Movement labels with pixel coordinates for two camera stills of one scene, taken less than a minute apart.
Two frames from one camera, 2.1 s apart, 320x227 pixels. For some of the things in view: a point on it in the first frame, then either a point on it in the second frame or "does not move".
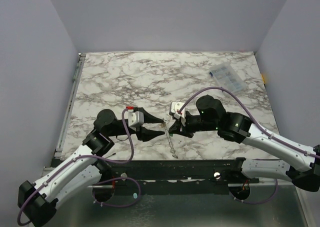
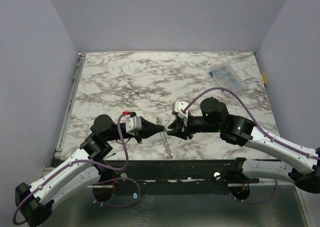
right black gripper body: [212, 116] does not move
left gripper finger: [148, 118] -> [148, 129]
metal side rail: [81, 59] does not move
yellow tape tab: [263, 79] does not move
